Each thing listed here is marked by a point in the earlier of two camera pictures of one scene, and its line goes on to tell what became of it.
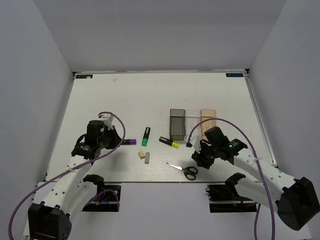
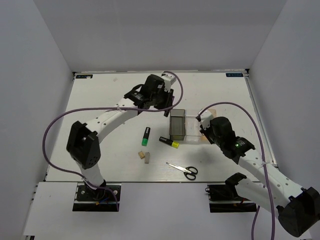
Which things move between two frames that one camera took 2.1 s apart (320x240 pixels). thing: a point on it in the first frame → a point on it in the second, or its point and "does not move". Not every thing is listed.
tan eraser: [141, 155] does not move
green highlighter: [144, 142] does not move
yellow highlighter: [169, 142] does not move
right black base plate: [224, 198] does not move
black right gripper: [201, 161] → [205, 132]
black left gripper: [116, 138] → [169, 103]
